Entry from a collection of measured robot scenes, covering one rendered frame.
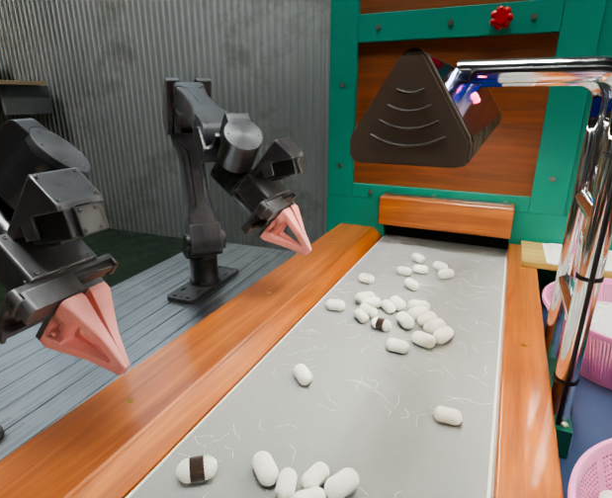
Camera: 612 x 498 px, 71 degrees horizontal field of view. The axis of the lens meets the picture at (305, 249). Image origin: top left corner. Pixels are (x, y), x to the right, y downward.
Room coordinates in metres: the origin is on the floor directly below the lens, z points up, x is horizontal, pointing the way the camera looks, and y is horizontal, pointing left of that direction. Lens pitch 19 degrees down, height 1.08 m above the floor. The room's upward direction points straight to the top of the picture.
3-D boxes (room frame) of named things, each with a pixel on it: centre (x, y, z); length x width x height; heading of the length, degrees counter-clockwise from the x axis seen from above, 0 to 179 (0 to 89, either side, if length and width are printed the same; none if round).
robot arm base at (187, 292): (0.93, 0.23, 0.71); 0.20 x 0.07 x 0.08; 158
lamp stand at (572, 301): (0.54, -0.27, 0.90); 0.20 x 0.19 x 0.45; 155
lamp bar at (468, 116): (0.57, -0.20, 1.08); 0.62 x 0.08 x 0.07; 155
